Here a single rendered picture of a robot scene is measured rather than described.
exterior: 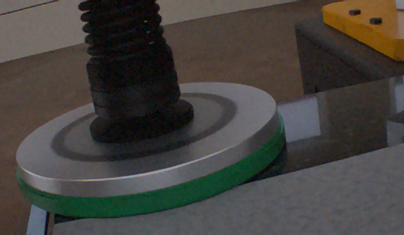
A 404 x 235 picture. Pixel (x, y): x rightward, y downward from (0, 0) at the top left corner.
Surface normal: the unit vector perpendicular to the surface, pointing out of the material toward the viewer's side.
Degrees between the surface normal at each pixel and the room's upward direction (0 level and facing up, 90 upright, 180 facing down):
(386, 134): 0
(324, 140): 0
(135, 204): 90
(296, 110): 0
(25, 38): 90
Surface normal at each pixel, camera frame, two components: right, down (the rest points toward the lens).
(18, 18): 0.15, 0.28
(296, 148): -0.17, -0.94
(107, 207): -0.20, 0.33
